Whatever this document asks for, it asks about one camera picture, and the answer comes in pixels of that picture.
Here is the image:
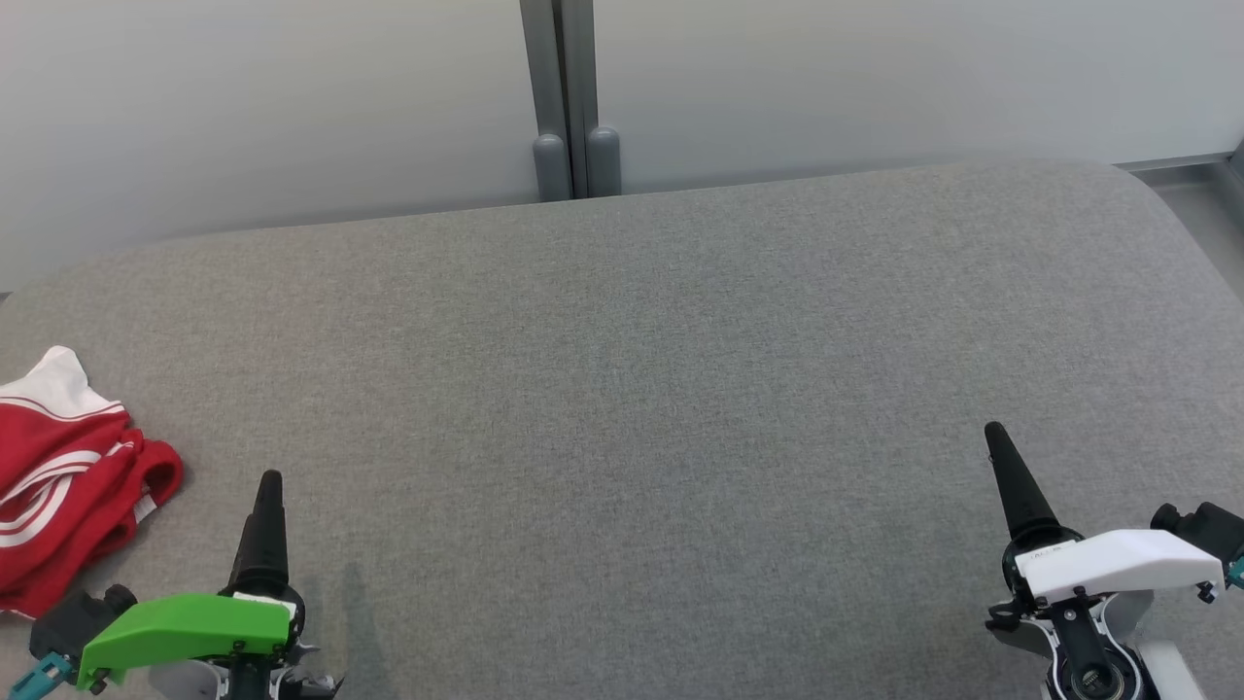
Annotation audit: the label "grey rounded post cap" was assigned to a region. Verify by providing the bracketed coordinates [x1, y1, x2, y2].
[586, 126, 623, 198]
[533, 134, 572, 203]

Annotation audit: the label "grey metal floor rail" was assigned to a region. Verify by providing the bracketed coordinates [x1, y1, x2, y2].
[1113, 136, 1244, 234]

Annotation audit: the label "grey metal partition post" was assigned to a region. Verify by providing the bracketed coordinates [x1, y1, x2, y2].
[520, 0, 599, 200]

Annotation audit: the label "red shirt white sleeves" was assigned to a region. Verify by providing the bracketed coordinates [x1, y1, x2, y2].
[0, 347, 184, 584]

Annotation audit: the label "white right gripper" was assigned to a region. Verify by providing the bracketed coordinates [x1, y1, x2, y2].
[985, 421, 1226, 700]

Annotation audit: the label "teal left camera connector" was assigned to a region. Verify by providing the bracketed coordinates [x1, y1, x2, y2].
[8, 651, 75, 700]

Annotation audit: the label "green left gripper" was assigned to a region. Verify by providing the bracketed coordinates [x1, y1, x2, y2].
[78, 471, 336, 700]

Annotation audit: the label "grey fabric sofa cushion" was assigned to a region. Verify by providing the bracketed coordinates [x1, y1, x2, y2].
[0, 160, 1244, 700]

